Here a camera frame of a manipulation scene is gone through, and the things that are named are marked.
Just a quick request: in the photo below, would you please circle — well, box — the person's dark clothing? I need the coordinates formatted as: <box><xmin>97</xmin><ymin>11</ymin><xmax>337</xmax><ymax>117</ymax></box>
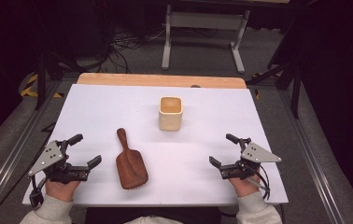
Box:
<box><xmin>84</xmin><ymin>206</ymin><xmax>223</xmax><ymax>224</ymax></box>

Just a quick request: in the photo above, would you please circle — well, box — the person's right hand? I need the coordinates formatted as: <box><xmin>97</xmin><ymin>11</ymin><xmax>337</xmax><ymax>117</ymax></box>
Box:
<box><xmin>228</xmin><ymin>175</ymin><xmax>261</xmax><ymax>198</ymax></box>

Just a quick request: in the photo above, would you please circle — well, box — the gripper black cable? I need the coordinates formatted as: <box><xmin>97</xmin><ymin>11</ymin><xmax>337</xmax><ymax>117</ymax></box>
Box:
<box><xmin>28</xmin><ymin>175</ymin><xmax>47</xmax><ymax>208</ymax></box>
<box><xmin>248</xmin><ymin>163</ymin><xmax>272</xmax><ymax>201</ymax></box>

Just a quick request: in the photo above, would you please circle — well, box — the black metal stand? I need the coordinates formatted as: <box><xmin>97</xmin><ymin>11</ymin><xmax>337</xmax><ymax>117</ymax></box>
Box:
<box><xmin>246</xmin><ymin>60</ymin><xmax>304</xmax><ymax>119</ymax></box>
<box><xmin>34</xmin><ymin>50</ymin><xmax>82</xmax><ymax>111</ymax></box>

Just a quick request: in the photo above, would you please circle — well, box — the tangle of black floor cables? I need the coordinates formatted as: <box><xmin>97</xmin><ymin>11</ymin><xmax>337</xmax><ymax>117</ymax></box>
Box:
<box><xmin>101</xmin><ymin>26</ymin><xmax>166</xmax><ymax>75</ymax></box>

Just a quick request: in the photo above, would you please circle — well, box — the person's left hand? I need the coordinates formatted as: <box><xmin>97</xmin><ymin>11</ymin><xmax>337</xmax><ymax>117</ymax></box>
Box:
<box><xmin>45</xmin><ymin>179</ymin><xmax>81</xmax><ymax>203</ymax></box>

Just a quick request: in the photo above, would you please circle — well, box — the grey metal desk frame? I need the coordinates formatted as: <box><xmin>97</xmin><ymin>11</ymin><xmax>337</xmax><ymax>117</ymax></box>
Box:
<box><xmin>161</xmin><ymin>4</ymin><xmax>251</xmax><ymax>75</ymax></box>

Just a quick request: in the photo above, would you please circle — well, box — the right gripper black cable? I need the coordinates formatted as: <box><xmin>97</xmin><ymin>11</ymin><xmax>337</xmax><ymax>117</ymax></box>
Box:
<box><xmin>248</xmin><ymin>163</ymin><xmax>272</xmax><ymax>201</ymax></box>

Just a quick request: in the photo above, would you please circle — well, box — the brown wooden scoop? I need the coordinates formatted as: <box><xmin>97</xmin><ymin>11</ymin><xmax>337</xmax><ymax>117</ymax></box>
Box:
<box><xmin>115</xmin><ymin>127</ymin><xmax>149</xmax><ymax>191</ymax></box>

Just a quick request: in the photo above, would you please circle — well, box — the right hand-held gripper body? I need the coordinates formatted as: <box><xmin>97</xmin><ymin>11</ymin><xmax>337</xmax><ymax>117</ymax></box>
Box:
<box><xmin>219</xmin><ymin>141</ymin><xmax>282</xmax><ymax>181</ymax></box>

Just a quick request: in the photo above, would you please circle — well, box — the aluminium floor rail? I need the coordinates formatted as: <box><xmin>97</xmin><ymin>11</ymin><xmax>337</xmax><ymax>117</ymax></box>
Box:
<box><xmin>276</xmin><ymin>89</ymin><xmax>345</xmax><ymax>224</ymax></box>
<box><xmin>0</xmin><ymin>79</ymin><xmax>61</xmax><ymax>224</ymax></box>

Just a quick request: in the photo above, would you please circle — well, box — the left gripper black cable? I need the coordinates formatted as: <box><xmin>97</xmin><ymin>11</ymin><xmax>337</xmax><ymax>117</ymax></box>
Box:
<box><xmin>28</xmin><ymin>175</ymin><xmax>47</xmax><ymax>208</ymax></box>

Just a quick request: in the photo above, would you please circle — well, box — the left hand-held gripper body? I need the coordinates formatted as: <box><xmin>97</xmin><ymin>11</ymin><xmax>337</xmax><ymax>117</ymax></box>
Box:
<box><xmin>27</xmin><ymin>140</ymin><xmax>91</xmax><ymax>185</ymax></box>

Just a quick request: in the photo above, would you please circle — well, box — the square bamboo cup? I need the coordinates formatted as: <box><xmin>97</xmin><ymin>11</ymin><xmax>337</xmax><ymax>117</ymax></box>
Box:
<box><xmin>158</xmin><ymin>95</ymin><xmax>184</xmax><ymax>133</ymax></box>

